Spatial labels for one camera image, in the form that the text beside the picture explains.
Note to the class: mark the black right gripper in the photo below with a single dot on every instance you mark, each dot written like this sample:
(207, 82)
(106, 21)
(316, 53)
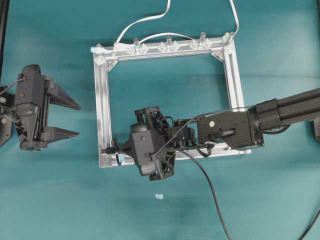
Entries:
(166, 140)

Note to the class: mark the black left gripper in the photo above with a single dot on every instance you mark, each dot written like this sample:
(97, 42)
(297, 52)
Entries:
(33, 95)

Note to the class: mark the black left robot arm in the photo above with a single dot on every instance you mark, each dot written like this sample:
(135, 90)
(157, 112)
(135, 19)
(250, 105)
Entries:
(8, 116)

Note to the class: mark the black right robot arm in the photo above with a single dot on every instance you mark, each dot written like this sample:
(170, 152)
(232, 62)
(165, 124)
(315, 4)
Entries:
(244, 129)

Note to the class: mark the small blue tape scrap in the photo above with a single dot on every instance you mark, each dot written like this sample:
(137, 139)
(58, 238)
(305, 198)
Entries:
(159, 196)

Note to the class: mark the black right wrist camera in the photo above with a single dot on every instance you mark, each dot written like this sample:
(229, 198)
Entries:
(142, 146)

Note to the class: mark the metal standoff post two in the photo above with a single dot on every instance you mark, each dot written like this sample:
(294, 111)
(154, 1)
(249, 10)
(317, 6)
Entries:
(169, 43)

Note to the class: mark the metal standoff post three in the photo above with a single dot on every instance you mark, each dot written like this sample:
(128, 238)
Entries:
(136, 44)

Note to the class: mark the aluminium extrusion frame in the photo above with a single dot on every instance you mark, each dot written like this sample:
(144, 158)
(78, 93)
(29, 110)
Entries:
(184, 82)

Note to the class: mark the metal standoff post one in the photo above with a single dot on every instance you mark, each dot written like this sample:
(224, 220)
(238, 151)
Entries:
(202, 39)

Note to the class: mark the black table edge rail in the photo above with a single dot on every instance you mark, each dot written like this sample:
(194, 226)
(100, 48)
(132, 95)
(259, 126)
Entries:
(4, 11)

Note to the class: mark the black bracket at right edge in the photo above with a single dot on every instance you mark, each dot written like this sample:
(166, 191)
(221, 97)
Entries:
(315, 123)

